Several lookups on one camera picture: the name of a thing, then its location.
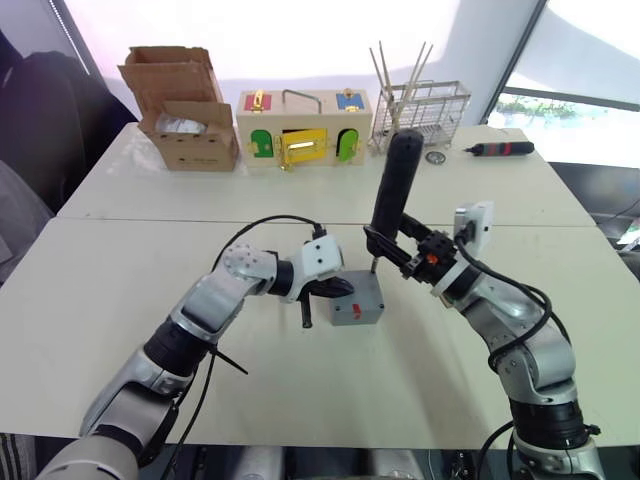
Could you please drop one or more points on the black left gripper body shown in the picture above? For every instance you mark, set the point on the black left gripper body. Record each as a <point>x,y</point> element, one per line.
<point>324,289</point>

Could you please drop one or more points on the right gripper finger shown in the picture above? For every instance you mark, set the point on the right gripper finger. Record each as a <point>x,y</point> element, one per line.
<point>390,246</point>
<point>415,226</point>

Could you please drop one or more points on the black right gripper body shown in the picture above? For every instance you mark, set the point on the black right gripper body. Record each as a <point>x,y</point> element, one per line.
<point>435,250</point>

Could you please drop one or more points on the black electric screwdriver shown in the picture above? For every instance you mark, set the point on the black electric screwdriver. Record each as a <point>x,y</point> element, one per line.
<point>400,175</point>

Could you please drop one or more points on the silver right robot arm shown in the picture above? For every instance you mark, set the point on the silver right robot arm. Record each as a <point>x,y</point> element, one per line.
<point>530,350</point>

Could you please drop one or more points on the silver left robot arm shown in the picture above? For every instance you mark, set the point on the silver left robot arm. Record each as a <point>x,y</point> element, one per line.
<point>210,300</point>

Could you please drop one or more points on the grey box lid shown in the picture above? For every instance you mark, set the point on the grey box lid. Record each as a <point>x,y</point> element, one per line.
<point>362,290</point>

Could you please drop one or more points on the grey metal box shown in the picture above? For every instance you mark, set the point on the grey metal box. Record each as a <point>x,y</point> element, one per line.
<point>357,320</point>

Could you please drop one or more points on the black and red screwdriver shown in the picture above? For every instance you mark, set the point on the black and red screwdriver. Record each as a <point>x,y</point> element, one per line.
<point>500,149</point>

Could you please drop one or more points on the wooden lock box toy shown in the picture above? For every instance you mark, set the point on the wooden lock box toy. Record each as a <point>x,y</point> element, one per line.
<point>305,120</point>

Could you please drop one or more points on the open brown cardboard box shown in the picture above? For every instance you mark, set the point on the open brown cardboard box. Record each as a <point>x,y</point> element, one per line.
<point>195,150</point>

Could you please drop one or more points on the small round metal cap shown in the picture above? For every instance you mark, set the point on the small round metal cap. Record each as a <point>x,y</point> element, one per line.
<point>435,157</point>

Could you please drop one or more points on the wooden chopstick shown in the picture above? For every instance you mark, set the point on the wooden chopstick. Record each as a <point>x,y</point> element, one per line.
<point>424,60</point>
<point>416,65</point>
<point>378,75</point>
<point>385,70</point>

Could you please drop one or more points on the grey rounded shape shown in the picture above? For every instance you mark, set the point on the grey rounded shape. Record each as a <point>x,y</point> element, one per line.
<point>260,462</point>
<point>395,464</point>

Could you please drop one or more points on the black side table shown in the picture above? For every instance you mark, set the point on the black side table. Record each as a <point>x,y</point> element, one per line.
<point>600,195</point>

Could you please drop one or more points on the white plastic bag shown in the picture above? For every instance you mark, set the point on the white plastic bag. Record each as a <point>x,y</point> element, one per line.
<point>175,125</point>

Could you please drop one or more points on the dark chair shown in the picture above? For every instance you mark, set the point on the dark chair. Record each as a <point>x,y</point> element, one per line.
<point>55,125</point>

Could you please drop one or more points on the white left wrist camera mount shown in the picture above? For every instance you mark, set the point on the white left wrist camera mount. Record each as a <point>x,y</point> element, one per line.
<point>320,257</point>

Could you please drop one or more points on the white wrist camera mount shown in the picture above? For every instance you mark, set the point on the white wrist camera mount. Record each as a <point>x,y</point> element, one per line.
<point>320,257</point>
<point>477,220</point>

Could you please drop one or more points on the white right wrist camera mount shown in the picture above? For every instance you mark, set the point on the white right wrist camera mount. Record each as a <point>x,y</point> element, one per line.
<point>477,220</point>

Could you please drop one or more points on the dark window frame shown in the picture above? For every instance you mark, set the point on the dark window frame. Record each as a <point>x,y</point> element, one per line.
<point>515,55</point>

